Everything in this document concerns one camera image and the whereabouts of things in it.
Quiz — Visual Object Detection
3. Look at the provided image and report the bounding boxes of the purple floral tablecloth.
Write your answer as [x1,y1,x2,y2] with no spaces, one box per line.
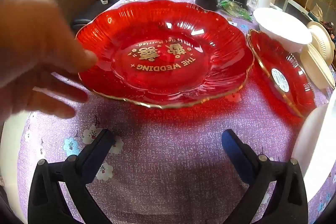
[17,0,336,224]

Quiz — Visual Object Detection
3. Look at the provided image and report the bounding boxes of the green plastic wrapper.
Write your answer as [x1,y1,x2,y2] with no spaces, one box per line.
[219,0,254,21]

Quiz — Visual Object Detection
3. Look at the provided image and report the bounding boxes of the white foam bowl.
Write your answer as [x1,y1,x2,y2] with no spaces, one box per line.
[253,7,313,52]
[291,102,336,188]

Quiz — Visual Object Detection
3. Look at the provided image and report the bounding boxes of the person's right hand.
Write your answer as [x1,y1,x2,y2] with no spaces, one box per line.
[0,0,99,125]

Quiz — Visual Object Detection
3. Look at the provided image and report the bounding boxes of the large red plate gold print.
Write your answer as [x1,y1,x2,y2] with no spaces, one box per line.
[76,0,255,109]

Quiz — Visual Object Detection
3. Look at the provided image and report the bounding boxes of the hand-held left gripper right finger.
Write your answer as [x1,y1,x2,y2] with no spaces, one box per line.
[221,129,309,224]

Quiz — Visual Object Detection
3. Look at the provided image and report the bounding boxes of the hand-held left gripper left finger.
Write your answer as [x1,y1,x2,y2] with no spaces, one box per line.
[28,129,116,224]

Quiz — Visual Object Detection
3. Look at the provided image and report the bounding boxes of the beige ribbed plastic bowl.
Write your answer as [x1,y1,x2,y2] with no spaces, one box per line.
[307,21,336,58]
[299,43,336,90]

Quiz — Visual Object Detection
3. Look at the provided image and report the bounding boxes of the red plate with round label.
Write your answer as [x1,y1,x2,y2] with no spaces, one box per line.
[246,29,317,118]

